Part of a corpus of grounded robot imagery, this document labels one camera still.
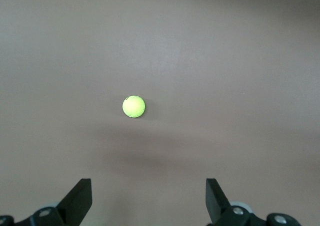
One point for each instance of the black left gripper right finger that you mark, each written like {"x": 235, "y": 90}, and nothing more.
{"x": 220, "y": 206}

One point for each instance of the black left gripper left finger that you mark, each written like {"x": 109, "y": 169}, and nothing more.
{"x": 72, "y": 206}

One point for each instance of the yellow-green tennis ball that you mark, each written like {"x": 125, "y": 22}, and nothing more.
{"x": 133, "y": 106}

